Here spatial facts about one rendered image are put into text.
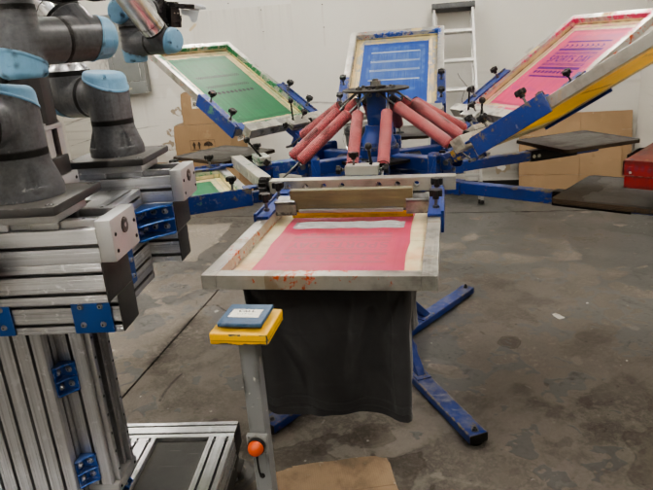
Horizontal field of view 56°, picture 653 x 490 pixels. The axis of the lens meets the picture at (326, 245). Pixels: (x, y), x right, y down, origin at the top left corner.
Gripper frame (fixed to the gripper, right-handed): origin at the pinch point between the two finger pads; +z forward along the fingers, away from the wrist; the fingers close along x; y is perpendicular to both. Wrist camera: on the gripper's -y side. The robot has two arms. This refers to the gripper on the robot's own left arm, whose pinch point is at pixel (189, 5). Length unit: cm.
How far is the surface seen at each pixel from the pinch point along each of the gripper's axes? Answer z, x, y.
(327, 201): -10, 64, 58
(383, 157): 38, 63, 53
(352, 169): 18, 59, 54
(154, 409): -13, -16, 172
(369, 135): 68, 44, 51
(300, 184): 8, 43, 60
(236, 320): -88, 82, 60
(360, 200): -7, 74, 56
